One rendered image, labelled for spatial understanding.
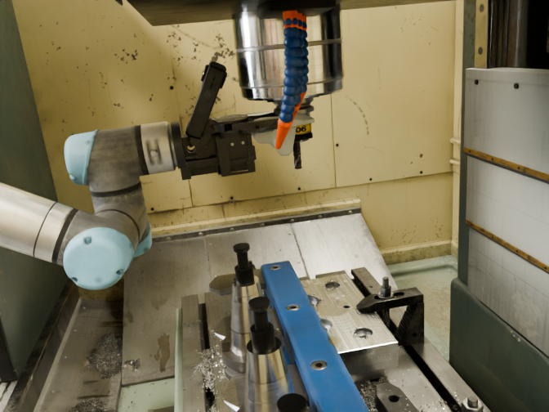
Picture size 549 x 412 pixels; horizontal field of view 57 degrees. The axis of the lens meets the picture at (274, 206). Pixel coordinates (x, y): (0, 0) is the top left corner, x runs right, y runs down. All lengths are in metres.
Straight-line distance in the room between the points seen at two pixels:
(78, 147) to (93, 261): 0.19
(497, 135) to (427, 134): 0.95
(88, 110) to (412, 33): 1.15
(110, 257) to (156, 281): 1.13
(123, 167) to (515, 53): 0.76
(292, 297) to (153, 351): 1.06
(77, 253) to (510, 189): 0.79
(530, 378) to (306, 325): 0.75
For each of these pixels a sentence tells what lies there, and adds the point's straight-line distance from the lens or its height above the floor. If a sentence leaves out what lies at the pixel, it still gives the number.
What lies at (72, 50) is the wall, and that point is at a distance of 1.81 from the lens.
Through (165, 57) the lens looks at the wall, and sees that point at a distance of 1.78.
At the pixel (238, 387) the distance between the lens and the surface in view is 0.47.
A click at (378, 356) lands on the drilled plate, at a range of 0.94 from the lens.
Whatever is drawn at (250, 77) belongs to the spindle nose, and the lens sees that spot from 0.74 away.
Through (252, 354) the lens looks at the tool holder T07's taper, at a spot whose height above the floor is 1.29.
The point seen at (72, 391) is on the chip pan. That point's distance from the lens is 1.56.
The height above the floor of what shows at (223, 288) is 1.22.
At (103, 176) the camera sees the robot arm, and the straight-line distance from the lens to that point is 0.77.
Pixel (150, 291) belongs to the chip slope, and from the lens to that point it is 1.75.
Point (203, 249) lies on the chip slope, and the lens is 1.84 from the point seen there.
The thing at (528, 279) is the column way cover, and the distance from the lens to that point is 1.10.
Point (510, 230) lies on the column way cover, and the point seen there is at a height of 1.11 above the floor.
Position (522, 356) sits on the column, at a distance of 1.21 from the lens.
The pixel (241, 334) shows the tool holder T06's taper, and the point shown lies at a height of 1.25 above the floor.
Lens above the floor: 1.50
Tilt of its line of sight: 18 degrees down
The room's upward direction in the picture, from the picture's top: 5 degrees counter-clockwise
